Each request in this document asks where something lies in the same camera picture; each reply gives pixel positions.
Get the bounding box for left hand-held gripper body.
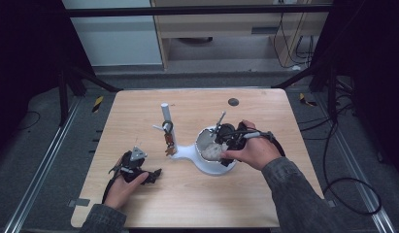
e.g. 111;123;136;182
109;146;153;183

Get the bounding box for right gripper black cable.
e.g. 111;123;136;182
225;128;286;158

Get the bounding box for black curtain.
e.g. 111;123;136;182
310;0;399;181
0;0;95;159

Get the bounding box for thin black floor cable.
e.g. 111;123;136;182
16;110;42;132

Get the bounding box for white cabinet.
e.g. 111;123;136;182
60;0;164;68

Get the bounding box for metal floor rail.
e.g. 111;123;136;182
3;98;83;233
315;91;397;233

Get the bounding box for white bowl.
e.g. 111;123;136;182
194;125;237;164

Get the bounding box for person's right hand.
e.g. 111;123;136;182
220;119;283;172

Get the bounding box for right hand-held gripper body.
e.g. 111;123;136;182
214;111;253;151

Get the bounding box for white stand with post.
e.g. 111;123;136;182
152;102;238;177

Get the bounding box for thick black floor cable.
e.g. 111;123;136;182
298;105;382;216

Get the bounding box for black hanging desk cables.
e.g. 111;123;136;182
272;12;316;70

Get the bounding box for yellow tool on floor right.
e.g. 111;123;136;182
298;92;318;108

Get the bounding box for yellow tool on floor left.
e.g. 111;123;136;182
91;94;105;114

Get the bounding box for person's left hand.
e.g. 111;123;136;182
104;171;150;211

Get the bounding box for brown cord keychain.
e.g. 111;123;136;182
160;119;179;157

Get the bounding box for black metal stand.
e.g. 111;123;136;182
270;62;340;124
56;62;124;128

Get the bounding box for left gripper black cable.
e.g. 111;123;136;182
101;166;134;205

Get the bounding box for grey patterned pouch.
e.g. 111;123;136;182
201;142;229;162

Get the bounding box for yellow tool on floor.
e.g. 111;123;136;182
91;94;105;114
298;92;318;108

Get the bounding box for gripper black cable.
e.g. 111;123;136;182
225;128;286;158
101;166;134;205

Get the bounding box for light wooden desk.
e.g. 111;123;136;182
150;0;335;71

